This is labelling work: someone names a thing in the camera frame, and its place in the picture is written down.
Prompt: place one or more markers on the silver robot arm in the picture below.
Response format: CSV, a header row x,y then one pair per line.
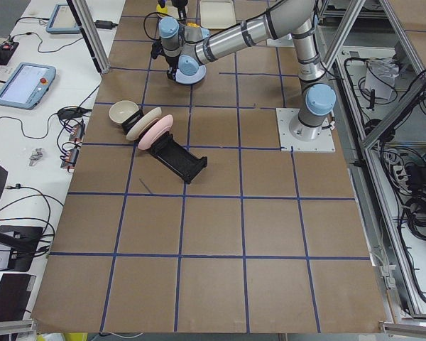
x,y
186,49

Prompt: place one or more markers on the near teach pendant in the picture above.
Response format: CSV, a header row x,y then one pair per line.
x,y
27,85

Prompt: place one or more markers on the cream small bowl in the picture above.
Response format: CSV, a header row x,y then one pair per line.
x,y
120,111

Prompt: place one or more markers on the teach pendant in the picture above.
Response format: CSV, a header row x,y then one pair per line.
x,y
27,85
62,21

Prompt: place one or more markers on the far teach pendant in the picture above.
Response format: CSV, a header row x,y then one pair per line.
x,y
62,21

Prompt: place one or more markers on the aluminium frame post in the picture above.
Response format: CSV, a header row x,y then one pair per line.
x,y
85,23

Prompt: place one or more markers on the blue plate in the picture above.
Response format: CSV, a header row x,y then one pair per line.
x,y
180,78

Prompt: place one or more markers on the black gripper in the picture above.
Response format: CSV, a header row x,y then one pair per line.
x,y
179,4
172,66

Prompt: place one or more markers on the pink plate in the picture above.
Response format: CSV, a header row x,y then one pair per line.
x,y
162,126

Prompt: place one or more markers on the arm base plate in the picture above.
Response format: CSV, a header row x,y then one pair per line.
x,y
284,42
295,137

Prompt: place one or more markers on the black power adapter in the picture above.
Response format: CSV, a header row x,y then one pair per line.
x,y
105,24

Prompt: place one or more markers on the black dish rack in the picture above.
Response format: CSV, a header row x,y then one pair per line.
x,y
170,153

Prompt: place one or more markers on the cream white plate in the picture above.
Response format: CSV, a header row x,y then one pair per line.
x,y
144,124

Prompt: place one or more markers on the yellow lemon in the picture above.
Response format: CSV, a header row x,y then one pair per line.
x,y
162,9

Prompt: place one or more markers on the cream rectangular tray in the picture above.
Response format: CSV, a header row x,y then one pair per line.
x,y
217,14

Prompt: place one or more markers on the cream shallow bowl plate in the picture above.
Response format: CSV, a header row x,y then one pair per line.
x,y
172,11

